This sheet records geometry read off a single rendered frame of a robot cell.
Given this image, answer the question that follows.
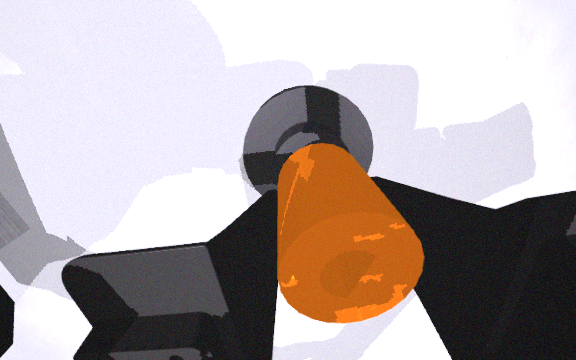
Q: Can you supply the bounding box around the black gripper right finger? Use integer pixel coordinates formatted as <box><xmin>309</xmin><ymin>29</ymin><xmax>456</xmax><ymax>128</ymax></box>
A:
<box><xmin>370</xmin><ymin>176</ymin><xmax>576</xmax><ymax>360</ymax></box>

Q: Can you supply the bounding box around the orange knob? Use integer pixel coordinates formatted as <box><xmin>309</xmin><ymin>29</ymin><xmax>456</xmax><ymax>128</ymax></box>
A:
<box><xmin>277</xmin><ymin>143</ymin><xmax>424</xmax><ymax>324</ymax></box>

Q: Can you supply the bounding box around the dark grey round pedestal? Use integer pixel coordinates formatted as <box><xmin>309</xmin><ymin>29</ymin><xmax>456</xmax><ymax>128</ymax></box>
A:
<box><xmin>242</xmin><ymin>85</ymin><xmax>374</xmax><ymax>195</ymax></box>

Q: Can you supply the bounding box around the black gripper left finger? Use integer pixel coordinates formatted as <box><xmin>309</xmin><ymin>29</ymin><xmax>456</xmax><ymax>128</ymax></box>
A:
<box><xmin>61</xmin><ymin>189</ymin><xmax>278</xmax><ymax>360</ymax></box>

